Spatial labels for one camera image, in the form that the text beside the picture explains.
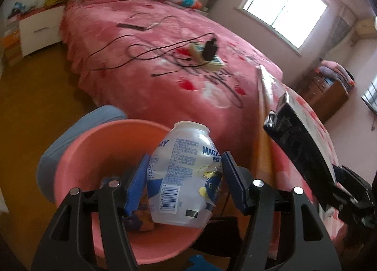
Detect white bedside cabinet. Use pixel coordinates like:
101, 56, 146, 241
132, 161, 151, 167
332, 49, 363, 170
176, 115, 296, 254
19, 5, 65, 57

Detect pink bed with bedspread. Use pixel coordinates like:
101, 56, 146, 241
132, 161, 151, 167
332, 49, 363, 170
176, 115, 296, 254
58, 0, 284, 168

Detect folded blankets pile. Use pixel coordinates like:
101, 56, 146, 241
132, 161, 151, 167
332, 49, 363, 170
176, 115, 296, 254
315, 60, 355, 92

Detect black phone on bed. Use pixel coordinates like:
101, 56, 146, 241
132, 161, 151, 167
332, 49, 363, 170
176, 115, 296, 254
116, 23, 147, 31

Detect white power strip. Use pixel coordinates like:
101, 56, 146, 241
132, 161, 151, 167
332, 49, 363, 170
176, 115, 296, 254
189, 42, 227, 72

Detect red checked plastic tablecloth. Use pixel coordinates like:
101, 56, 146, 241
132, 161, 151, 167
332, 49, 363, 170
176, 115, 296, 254
257, 66, 344, 240

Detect pink plastic trash bin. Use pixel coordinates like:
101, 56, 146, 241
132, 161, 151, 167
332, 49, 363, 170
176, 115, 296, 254
54, 119, 202, 265

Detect orange bread wrapper pack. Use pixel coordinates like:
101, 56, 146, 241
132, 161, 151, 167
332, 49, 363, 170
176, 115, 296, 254
115, 173, 155, 232

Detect white blue plastic bottle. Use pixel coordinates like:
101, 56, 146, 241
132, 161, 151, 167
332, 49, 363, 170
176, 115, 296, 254
146, 121, 223, 229

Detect black charging cables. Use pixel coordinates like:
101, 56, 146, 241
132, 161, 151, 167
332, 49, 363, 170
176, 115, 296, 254
85, 12, 219, 79

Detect black power adapter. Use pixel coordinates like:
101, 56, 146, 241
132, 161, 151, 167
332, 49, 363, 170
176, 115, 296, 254
202, 37, 218, 62

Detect person's right hand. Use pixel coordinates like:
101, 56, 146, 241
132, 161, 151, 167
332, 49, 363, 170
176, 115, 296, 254
334, 224, 377, 271

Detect bedroom window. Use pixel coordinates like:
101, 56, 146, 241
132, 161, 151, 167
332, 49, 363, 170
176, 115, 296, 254
237, 0, 329, 54

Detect brown wooden dresser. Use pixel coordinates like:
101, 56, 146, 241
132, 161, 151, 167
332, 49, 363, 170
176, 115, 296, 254
297, 71, 349, 123

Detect blue fabric stool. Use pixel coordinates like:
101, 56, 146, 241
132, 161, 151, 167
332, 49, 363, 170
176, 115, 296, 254
37, 105, 127, 203

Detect orange boxes beside cabinet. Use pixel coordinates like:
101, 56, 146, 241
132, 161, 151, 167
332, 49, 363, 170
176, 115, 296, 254
3, 28, 23, 66

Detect wall mounted television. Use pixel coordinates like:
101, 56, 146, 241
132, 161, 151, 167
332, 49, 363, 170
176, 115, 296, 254
361, 75, 377, 114

